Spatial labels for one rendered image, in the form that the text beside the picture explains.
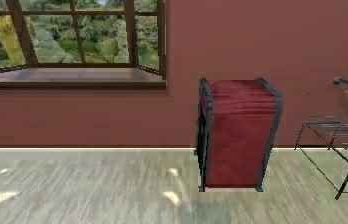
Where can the brown framed bay window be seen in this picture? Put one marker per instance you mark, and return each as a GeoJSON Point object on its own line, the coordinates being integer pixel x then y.
{"type": "Point", "coordinates": [73, 40]}

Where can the red laundry hamper black frame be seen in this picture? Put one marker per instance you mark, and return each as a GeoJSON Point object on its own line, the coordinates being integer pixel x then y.
{"type": "Point", "coordinates": [238, 140]}

